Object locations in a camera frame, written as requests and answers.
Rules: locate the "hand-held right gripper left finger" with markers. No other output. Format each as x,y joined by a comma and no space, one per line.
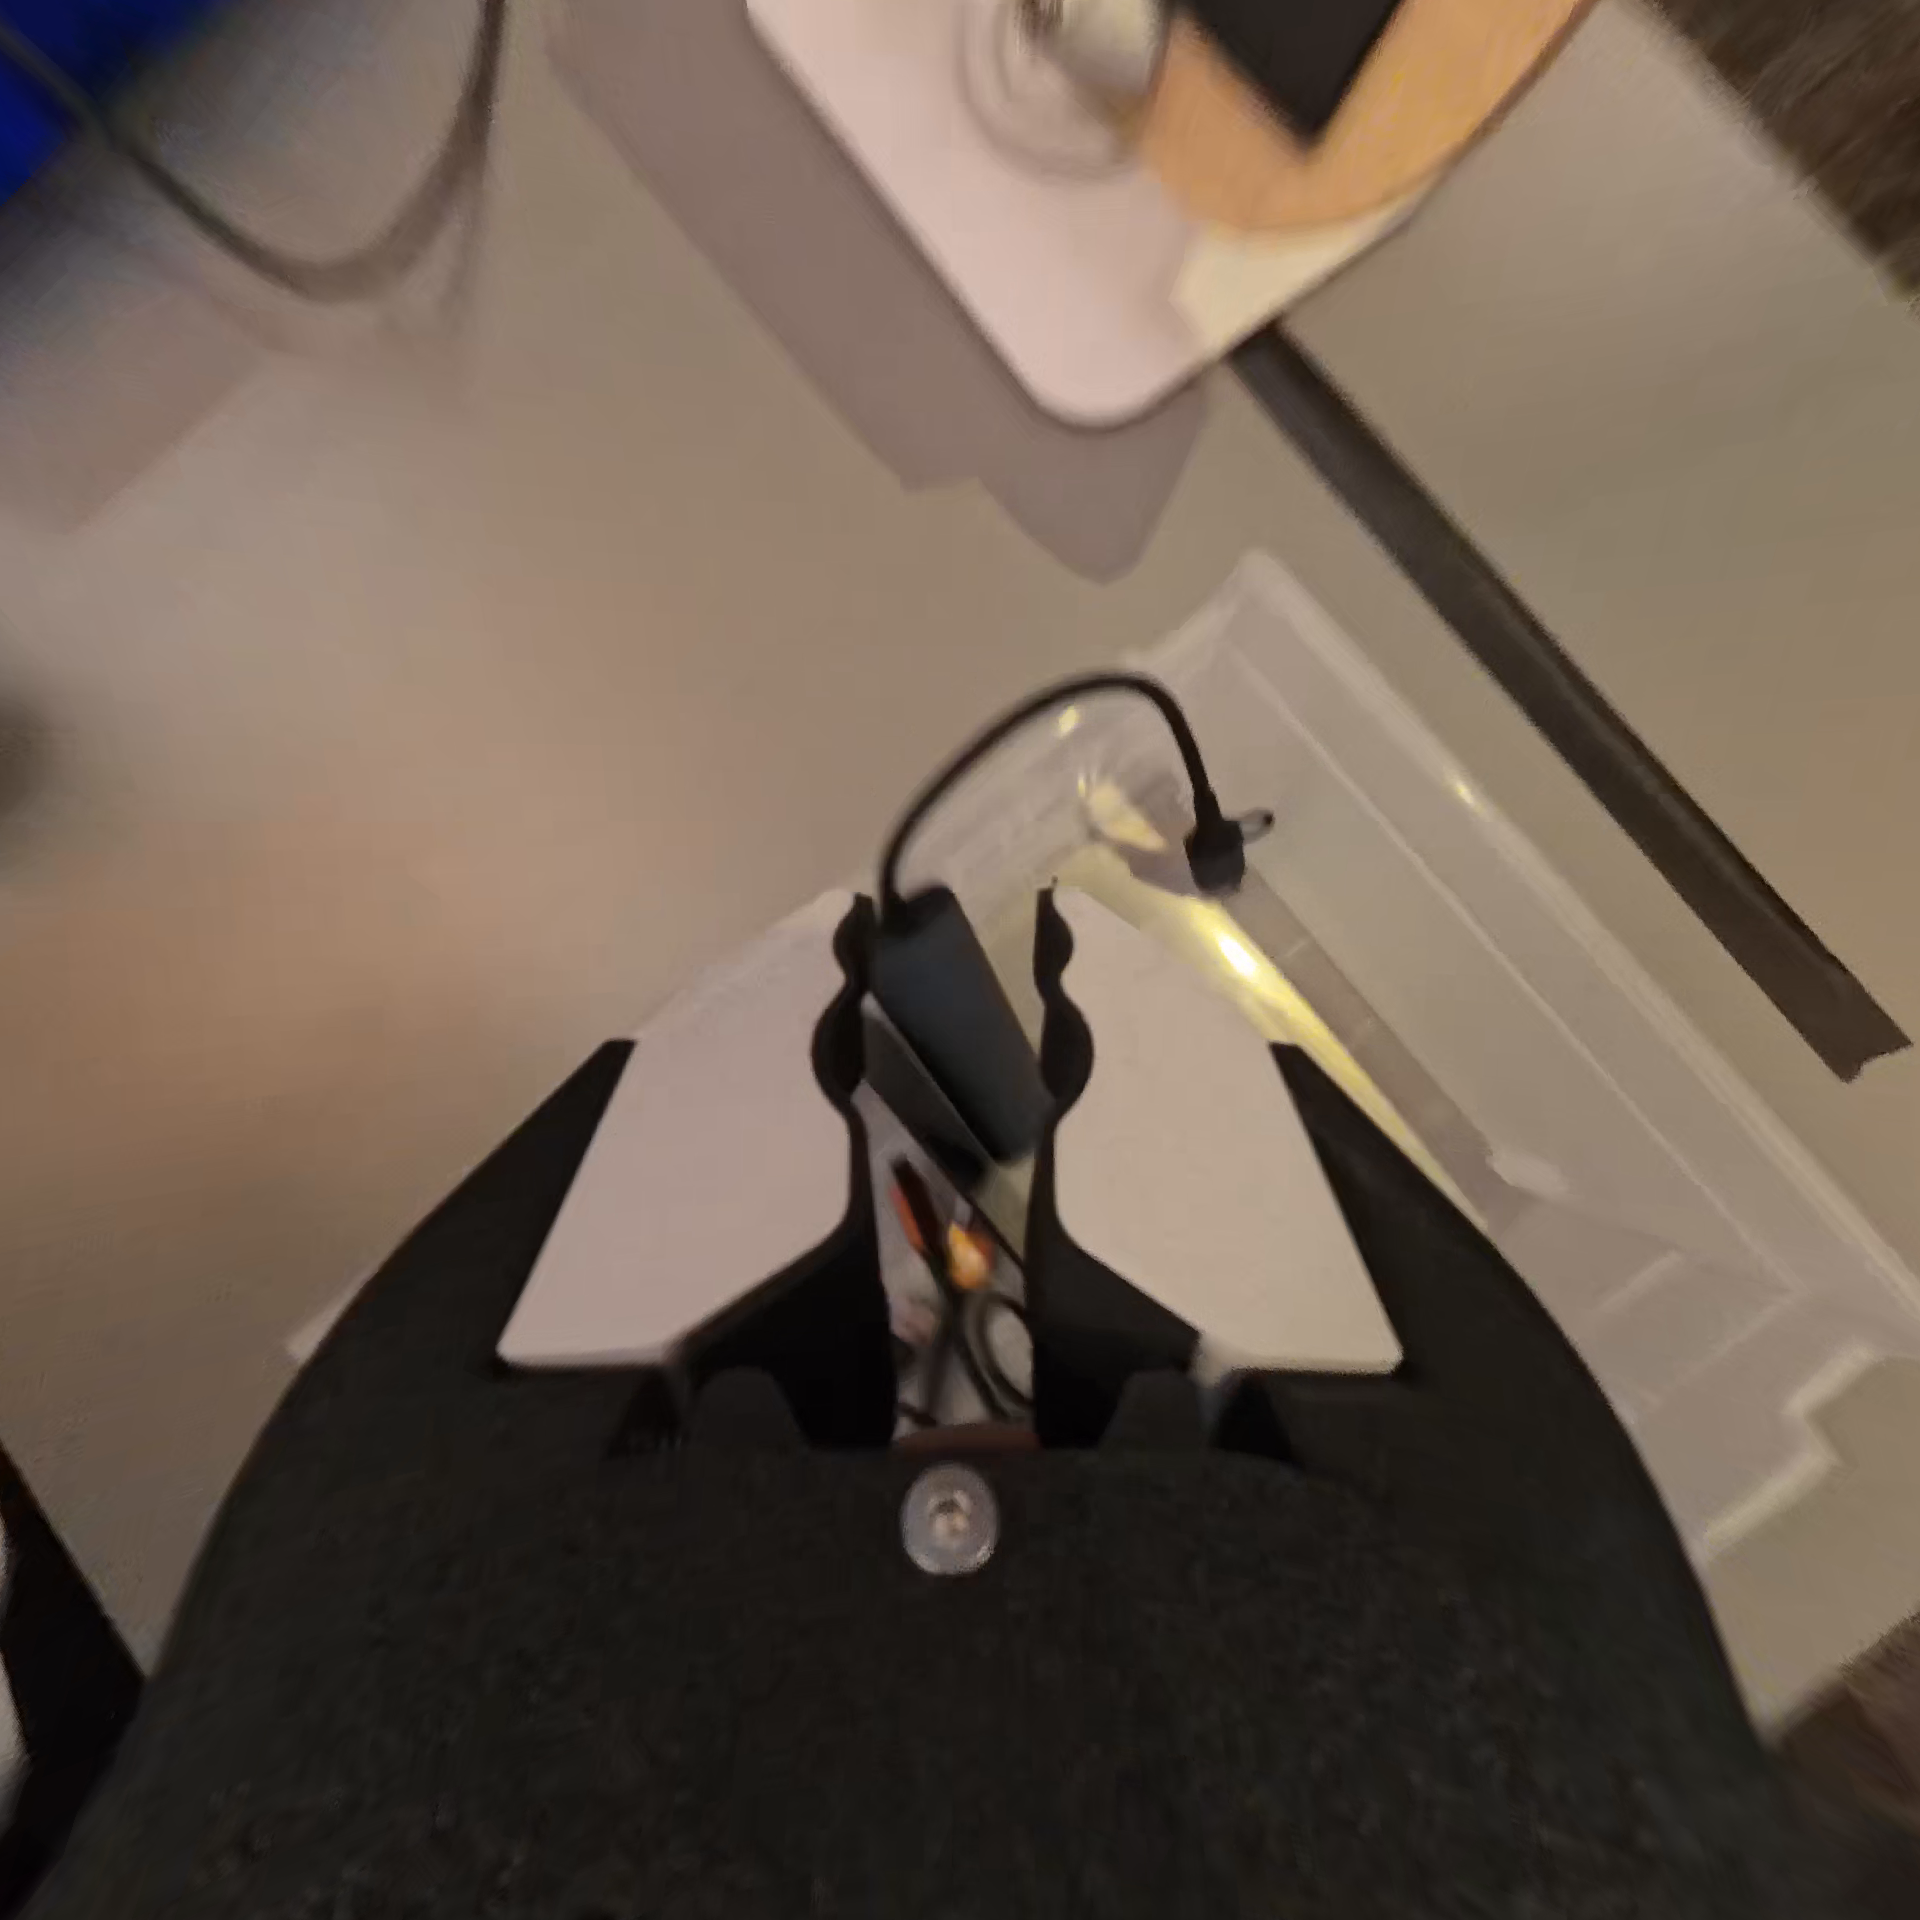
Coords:
690,1184

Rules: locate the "grey desk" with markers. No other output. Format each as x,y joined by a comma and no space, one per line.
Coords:
451,751

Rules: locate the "blue plastic bin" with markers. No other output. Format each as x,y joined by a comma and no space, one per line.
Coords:
61,74

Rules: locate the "person's dark clothing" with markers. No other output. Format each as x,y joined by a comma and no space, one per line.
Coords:
61,1620

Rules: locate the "white folding stand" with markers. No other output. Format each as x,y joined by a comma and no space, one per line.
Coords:
975,224

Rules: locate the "clear plastic bin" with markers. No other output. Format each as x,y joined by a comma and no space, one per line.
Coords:
1574,1125

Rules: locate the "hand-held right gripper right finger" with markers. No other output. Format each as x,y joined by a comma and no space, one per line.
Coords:
1214,1200

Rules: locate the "wood-framed black board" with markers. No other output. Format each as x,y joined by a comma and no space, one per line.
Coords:
1350,135

